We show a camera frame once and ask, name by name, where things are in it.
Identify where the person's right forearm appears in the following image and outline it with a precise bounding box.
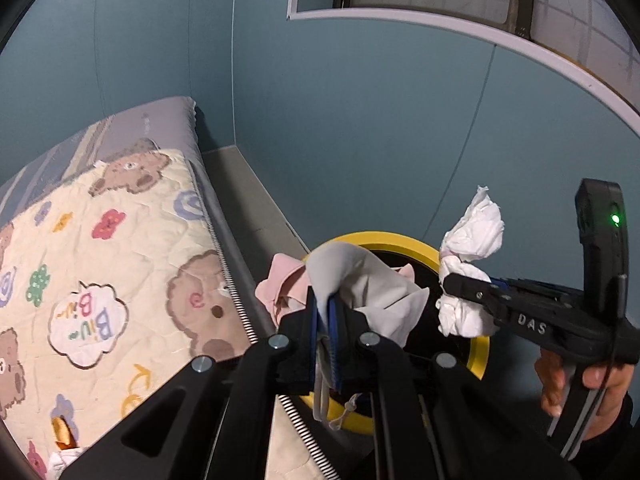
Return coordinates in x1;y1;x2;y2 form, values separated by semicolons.
570;395;640;480

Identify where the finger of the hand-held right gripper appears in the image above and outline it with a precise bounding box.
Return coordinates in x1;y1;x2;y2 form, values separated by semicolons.
441;270;516;333

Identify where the printed bear blanket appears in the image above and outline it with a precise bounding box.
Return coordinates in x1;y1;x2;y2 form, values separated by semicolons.
0;147;346;480

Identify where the grey cloth garment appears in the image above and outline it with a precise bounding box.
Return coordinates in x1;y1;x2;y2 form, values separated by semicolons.
306;241;430;433

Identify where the white paper piece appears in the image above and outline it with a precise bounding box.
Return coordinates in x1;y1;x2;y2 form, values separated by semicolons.
47;447;85;478

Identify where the yellow round bin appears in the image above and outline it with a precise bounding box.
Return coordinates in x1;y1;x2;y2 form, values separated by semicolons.
300;231;491;436

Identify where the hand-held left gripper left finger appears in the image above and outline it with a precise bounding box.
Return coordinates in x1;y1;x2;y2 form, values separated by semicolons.
59;285;323;480

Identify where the white tissue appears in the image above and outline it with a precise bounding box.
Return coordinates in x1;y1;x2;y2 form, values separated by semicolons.
436;185;506;338

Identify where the person's right hand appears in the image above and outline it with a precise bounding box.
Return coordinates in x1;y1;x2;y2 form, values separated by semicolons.
534;347;633;441

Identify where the pink cloth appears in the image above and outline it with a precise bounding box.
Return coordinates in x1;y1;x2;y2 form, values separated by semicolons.
255;252;416;328

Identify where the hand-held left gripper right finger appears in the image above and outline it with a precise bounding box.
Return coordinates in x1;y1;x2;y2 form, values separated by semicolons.
329;297;583;480

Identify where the orange snack wrapper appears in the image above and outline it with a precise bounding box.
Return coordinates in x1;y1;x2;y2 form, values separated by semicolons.
50;415;81;453

